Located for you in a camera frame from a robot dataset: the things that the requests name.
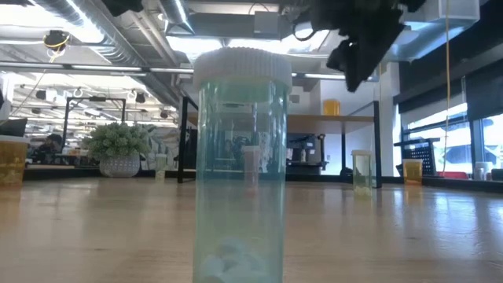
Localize black ceiling cord reel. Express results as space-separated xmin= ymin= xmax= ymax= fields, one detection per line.
xmin=42 ymin=29 xmax=72 ymax=53

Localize person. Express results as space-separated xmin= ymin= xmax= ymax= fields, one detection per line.
xmin=37 ymin=133 xmax=64 ymax=156

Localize translucent ceiling box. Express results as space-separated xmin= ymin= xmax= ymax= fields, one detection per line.
xmin=426 ymin=0 xmax=481 ymax=35

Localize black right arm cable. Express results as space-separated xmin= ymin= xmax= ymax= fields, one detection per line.
xmin=292 ymin=20 xmax=318 ymax=42

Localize teal medicine bottle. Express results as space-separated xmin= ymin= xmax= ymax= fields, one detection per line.
xmin=192 ymin=46 xmax=294 ymax=283

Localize grey ceiling box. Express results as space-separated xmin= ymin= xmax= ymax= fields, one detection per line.
xmin=253 ymin=10 xmax=282 ymax=40

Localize wooden shelf black metal legs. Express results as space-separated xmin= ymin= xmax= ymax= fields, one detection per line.
xmin=177 ymin=96 xmax=383 ymax=189

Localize black metal frame stand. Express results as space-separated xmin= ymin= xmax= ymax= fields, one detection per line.
xmin=62 ymin=96 xmax=127 ymax=155

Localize white cylinder container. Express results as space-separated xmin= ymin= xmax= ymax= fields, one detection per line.
xmin=472 ymin=161 xmax=491 ymax=182

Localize black aluminium rig frame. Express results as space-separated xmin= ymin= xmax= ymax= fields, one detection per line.
xmin=23 ymin=167 xmax=497 ymax=194

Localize dark grey monitor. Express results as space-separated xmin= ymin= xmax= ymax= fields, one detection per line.
xmin=0 ymin=116 xmax=28 ymax=138

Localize small clear medicine bottle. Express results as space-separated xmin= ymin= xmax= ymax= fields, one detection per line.
xmin=154 ymin=153 xmax=168 ymax=182

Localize pink medicine bottle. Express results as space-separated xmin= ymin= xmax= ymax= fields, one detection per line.
xmin=243 ymin=145 xmax=262 ymax=193

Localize long ceiling light strip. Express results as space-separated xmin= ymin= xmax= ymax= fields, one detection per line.
xmin=291 ymin=72 xmax=380 ymax=83
xmin=0 ymin=61 xmax=196 ymax=76

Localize yellow medicine bottle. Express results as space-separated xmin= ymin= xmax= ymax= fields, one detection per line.
xmin=351 ymin=149 xmax=373 ymax=198

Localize silver ventilation duct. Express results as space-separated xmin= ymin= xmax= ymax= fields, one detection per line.
xmin=31 ymin=0 xmax=185 ymax=109
xmin=159 ymin=0 xmax=196 ymax=35

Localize green succulent in patterned pot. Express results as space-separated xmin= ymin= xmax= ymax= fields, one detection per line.
xmin=81 ymin=121 xmax=152 ymax=178

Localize red seat cushion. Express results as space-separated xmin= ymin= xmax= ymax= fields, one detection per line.
xmin=435 ymin=171 xmax=469 ymax=180

